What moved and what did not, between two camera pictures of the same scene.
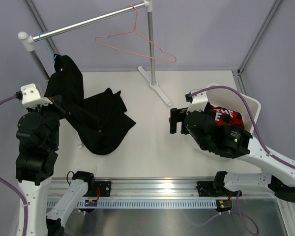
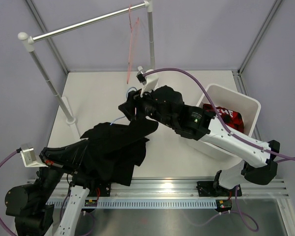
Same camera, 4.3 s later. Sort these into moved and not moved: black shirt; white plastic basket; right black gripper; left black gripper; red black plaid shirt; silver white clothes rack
Moved: left black gripper; right black gripper; black shirt
Not moved: red black plaid shirt; silver white clothes rack; white plastic basket
